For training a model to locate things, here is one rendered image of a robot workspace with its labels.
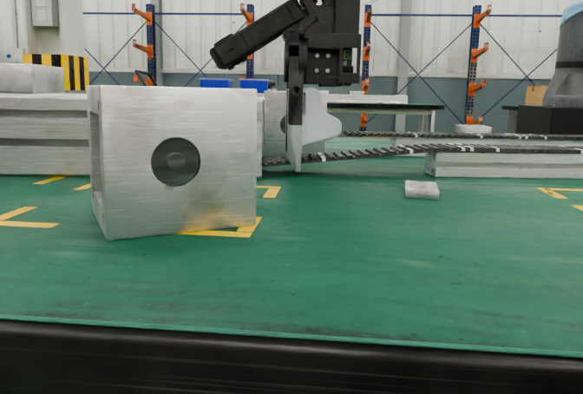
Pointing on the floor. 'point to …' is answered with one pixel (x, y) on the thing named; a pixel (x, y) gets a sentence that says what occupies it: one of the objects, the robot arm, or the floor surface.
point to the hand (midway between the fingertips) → (290, 157)
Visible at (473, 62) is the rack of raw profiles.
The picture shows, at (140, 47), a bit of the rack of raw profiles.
